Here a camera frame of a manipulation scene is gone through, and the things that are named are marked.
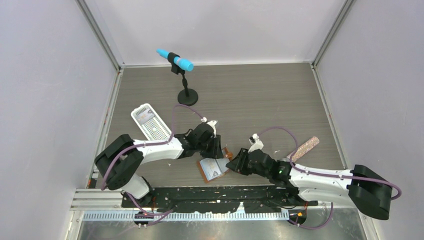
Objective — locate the black microphone stand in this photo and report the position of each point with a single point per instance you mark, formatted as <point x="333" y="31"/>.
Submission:
<point x="187" y="96"/>

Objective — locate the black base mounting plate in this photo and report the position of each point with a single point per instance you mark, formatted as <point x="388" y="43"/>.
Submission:
<point x="217" y="199"/>

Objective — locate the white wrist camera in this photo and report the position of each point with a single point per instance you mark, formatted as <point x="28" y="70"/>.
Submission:
<point x="255" y="142"/>
<point x="212" y="123"/>

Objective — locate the brown leather card holder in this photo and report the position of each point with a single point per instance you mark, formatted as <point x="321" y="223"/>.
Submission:
<point x="226" y="154"/>

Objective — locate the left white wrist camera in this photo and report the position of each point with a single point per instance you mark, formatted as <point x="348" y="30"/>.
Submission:
<point x="212" y="123"/>

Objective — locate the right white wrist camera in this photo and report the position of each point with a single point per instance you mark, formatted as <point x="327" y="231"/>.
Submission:
<point x="255" y="142"/>

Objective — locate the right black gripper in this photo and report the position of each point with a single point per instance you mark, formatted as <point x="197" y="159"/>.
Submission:
<point x="238" y="163"/>

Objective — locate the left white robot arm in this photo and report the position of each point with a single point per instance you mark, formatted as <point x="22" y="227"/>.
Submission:
<point x="119" y="161"/>

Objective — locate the pink glitter stick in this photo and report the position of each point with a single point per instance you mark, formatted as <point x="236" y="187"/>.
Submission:
<point x="304" y="149"/>

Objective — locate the white perforated plastic basket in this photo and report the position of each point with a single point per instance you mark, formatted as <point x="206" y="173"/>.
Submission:
<point x="155" y="129"/>

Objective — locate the card in basket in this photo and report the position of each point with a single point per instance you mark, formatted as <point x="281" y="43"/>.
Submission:
<point x="142" y="117"/>

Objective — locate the blue toy microphone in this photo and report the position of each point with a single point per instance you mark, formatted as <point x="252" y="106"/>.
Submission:
<point x="177" y="63"/>

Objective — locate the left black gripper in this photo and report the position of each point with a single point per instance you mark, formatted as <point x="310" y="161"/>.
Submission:
<point x="216" y="151"/>

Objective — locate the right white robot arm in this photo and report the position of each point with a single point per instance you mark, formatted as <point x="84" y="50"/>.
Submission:
<point x="359" y="187"/>

